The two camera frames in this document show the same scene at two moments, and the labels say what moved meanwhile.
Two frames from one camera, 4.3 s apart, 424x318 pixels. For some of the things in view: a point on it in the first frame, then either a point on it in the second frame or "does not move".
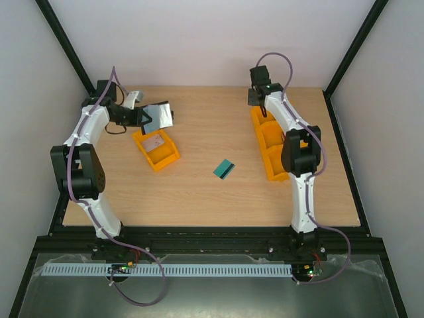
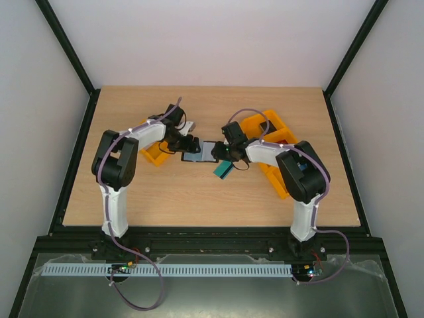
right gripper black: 252,97 to 222,153
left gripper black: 136,121 to 187,147
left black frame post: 51,17 does not move
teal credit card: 224,168 does not move
